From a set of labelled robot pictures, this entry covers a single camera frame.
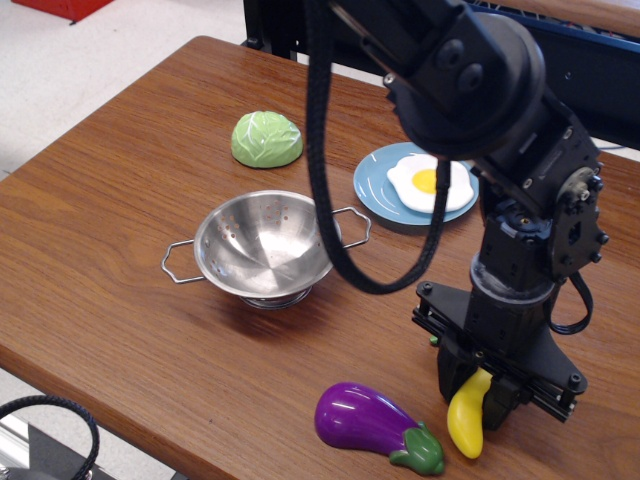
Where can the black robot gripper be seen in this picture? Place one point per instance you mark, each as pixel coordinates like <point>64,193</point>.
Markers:
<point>508,333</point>

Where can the yellow toy banana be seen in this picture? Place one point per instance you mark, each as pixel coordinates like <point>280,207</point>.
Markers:
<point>465,414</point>

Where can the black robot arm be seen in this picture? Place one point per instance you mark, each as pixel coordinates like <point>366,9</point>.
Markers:
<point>472,86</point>

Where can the purple toy eggplant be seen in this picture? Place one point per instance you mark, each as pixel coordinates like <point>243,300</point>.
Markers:
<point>353,416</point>

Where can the toy fried egg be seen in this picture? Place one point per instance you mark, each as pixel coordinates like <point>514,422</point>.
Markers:
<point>414,180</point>

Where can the light blue plate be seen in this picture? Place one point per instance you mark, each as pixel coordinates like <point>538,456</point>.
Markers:
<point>377,194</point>

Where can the green toy cabbage half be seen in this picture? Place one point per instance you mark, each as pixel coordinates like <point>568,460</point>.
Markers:
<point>265,140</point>

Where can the red box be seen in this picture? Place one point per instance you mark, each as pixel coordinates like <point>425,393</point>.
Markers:
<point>73,10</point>

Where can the steel colander with handles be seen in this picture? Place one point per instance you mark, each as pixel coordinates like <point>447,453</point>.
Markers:
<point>264,247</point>

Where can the black metal frame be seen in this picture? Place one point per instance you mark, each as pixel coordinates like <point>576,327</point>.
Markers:
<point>592,69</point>

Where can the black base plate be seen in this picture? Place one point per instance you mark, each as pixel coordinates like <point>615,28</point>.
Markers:
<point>29,453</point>

